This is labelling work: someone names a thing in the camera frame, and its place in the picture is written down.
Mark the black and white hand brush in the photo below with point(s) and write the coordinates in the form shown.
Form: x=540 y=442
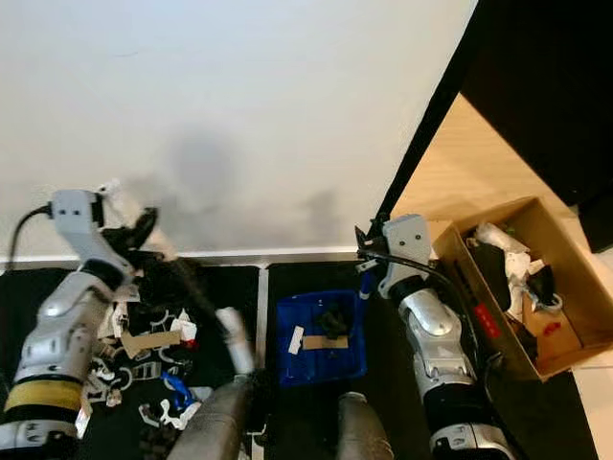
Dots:
x=235 y=340

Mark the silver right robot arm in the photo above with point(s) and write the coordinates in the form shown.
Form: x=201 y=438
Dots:
x=436 y=335

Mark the blue plastic dustpan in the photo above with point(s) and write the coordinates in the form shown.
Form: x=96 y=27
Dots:
x=326 y=369

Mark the black crumpled scrap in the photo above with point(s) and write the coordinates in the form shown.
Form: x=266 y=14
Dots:
x=335 y=320

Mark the grey left robot leg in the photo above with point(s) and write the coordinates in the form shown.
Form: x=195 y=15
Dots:
x=215 y=426

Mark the grey right robot leg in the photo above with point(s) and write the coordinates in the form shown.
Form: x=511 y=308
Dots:
x=362 y=431

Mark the brown cardboard strip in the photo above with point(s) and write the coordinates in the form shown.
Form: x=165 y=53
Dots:
x=326 y=342

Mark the torn brown cardboard piece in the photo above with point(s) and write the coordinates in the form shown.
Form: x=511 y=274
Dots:
x=148 y=342

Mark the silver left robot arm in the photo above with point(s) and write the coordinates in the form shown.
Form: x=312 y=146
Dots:
x=62 y=335

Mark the grey robot leg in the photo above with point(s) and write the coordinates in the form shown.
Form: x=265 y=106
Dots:
x=362 y=431
x=215 y=426

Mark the white crumpled paper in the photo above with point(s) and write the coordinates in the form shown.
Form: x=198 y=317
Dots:
x=503 y=254

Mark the black door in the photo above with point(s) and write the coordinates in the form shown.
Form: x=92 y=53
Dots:
x=556 y=86

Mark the white paper slip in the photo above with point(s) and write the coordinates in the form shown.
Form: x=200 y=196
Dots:
x=296 y=340

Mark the brown cardboard box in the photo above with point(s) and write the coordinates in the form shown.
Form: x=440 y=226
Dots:
x=527 y=216

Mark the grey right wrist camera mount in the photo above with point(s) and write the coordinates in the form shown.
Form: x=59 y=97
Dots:
x=407 y=249

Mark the blue plastic scrap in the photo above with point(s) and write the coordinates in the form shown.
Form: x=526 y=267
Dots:
x=177 y=391

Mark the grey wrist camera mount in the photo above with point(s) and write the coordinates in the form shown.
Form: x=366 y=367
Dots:
x=407 y=249
x=81 y=225

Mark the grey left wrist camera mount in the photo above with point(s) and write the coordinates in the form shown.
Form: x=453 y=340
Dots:
x=81 y=225

